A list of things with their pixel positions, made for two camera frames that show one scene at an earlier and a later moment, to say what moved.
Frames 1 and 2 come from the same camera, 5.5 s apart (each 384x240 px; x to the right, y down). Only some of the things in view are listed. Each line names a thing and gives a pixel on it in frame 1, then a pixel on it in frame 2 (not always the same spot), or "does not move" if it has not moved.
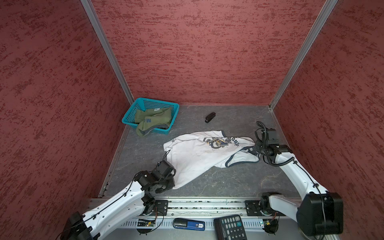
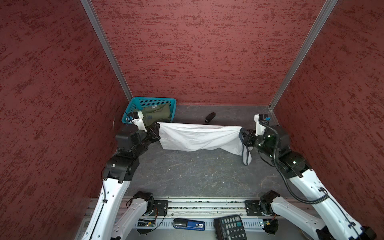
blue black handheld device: [187, 224] does not move
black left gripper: [171, 184] to [154, 130]
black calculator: [230, 227] does not move
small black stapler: [209, 117] does not move
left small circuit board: [143, 222] does not move
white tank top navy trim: [196, 153] to [188, 137]
